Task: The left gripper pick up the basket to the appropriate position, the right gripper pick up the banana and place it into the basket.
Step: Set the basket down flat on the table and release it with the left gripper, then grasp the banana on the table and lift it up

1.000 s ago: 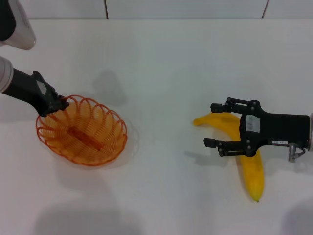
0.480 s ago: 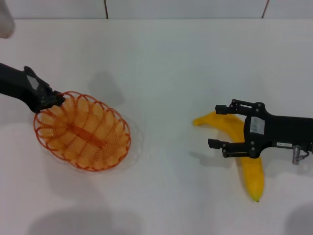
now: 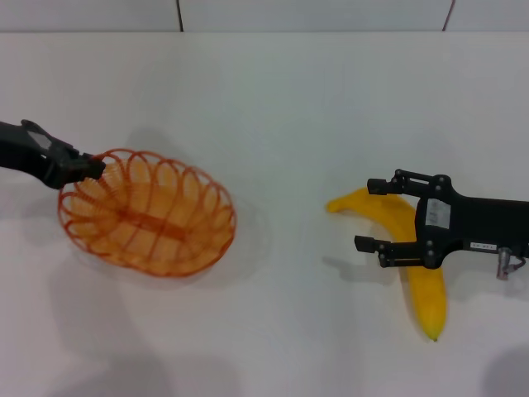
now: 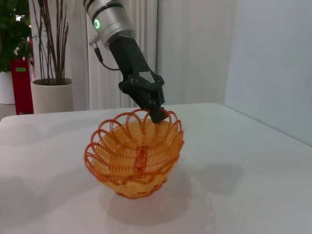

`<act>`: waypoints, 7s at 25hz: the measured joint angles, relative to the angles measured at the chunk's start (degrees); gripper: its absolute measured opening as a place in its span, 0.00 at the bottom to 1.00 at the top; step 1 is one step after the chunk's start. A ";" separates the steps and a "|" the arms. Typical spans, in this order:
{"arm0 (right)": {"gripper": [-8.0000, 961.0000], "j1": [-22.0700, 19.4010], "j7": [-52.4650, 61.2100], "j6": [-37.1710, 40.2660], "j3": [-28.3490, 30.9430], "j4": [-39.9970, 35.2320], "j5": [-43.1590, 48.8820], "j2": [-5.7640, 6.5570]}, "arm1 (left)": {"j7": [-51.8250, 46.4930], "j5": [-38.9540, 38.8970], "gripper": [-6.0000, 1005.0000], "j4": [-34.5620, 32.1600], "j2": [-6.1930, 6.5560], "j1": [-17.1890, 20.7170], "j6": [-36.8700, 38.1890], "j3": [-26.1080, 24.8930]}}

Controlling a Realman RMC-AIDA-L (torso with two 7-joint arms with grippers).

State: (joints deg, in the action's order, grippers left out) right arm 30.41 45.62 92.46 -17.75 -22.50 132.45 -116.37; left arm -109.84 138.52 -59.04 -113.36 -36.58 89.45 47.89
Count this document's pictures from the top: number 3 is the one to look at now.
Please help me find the orange wire basket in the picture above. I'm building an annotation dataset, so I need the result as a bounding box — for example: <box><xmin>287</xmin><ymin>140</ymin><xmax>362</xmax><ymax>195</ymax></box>
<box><xmin>57</xmin><ymin>146</ymin><xmax>237</xmax><ymax>277</ymax></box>

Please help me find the right gripper plug with cable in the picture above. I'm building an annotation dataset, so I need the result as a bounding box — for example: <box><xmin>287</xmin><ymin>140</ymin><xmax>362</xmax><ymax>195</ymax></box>
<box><xmin>495</xmin><ymin>246</ymin><xmax>529</xmax><ymax>282</ymax></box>

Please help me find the yellow banana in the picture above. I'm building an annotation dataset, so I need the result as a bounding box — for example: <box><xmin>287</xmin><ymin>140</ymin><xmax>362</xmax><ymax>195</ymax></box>
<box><xmin>326</xmin><ymin>186</ymin><xmax>450</xmax><ymax>342</ymax></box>

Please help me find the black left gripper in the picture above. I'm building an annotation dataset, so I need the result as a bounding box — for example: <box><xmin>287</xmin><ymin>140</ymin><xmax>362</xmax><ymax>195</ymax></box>
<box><xmin>0</xmin><ymin>119</ymin><xmax>107</xmax><ymax>190</ymax></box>

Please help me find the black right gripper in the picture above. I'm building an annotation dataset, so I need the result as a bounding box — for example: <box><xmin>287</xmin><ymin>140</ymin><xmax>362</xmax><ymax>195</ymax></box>
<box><xmin>354</xmin><ymin>168</ymin><xmax>529</xmax><ymax>270</ymax></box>

